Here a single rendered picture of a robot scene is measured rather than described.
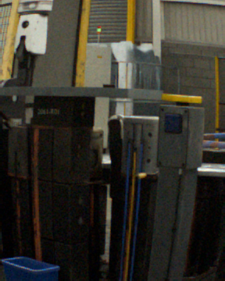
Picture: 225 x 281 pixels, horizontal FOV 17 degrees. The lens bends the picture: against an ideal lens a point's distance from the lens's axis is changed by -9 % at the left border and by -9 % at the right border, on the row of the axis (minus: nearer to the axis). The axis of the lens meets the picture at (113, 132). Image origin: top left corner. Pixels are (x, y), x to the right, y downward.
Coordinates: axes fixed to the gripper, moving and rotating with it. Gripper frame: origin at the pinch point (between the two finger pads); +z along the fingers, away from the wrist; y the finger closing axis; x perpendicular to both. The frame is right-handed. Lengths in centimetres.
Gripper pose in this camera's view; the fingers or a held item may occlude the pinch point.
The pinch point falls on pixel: (25, 77)
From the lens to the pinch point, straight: 165.4
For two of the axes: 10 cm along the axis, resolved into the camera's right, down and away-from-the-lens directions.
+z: -0.4, 10.0, 0.5
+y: 2.4, -0.4, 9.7
